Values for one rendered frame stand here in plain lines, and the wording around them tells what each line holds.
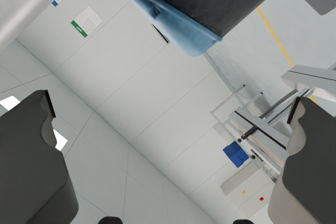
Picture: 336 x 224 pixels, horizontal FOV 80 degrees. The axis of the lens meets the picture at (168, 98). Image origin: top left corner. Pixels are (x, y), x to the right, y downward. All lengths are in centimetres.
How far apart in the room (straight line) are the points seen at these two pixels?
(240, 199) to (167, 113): 328
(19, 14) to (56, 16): 490
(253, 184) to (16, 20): 652
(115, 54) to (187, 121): 245
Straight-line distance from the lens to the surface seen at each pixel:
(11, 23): 20
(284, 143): 97
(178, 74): 495
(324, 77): 124
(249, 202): 693
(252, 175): 639
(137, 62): 482
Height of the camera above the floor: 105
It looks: 4 degrees up
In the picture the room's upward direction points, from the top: 131 degrees counter-clockwise
